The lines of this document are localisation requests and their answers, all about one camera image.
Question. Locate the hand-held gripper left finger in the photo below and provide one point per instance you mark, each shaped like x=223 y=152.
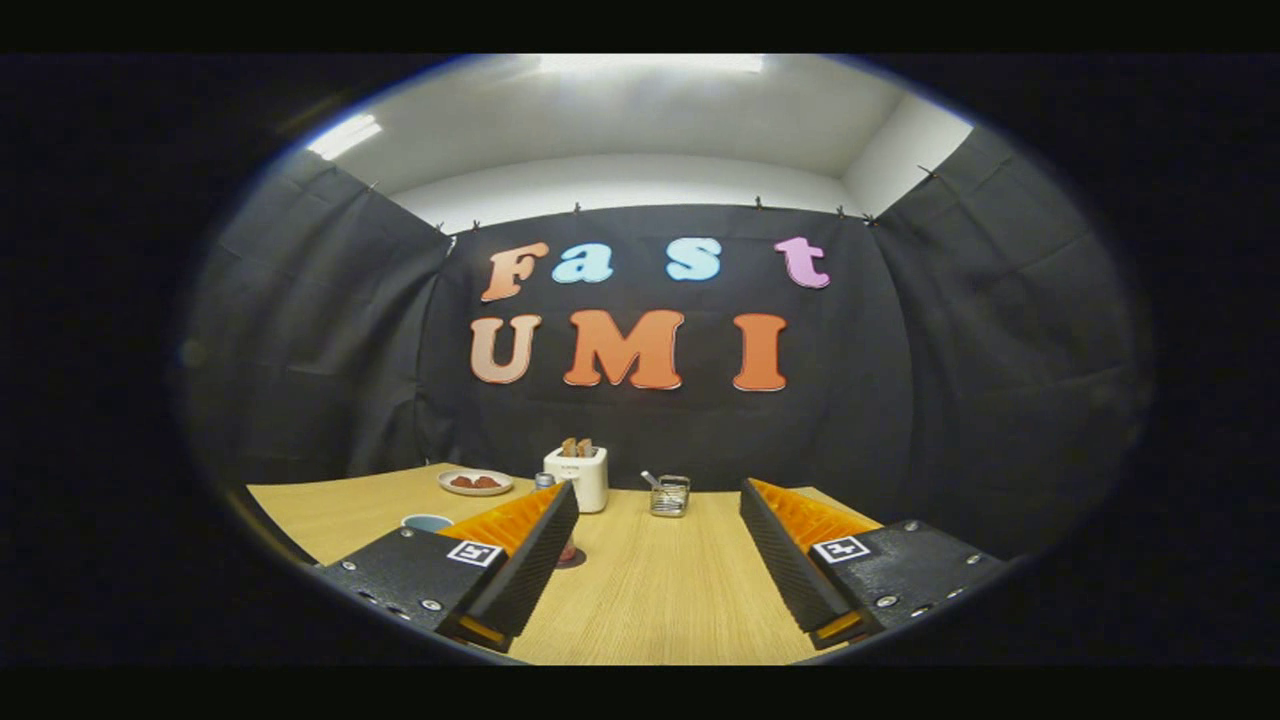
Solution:
x=525 y=570

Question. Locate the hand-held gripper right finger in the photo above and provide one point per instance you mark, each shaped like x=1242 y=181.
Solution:
x=785 y=570

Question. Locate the dark round coaster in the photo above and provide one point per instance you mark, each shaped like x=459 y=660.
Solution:
x=577 y=560

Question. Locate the silver juice bottle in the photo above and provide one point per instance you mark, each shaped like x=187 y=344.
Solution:
x=545 y=481

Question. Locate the white cup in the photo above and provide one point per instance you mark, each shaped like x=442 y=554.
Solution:
x=425 y=522

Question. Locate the red food pieces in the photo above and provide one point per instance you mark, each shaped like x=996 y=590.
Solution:
x=475 y=482

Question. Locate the white oval plate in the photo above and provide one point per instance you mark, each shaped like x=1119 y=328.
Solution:
x=455 y=490

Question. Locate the white toaster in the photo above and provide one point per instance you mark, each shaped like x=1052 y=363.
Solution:
x=588 y=480

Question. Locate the wooden table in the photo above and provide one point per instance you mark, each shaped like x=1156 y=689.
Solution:
x=660 y=590

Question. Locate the metal spoon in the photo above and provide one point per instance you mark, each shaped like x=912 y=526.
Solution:
x=649 y=477

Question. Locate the black backdrop cloth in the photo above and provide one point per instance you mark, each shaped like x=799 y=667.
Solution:
x=650 y=430

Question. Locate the short ceiling light panel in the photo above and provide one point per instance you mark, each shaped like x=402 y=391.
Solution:
x=345 y=136

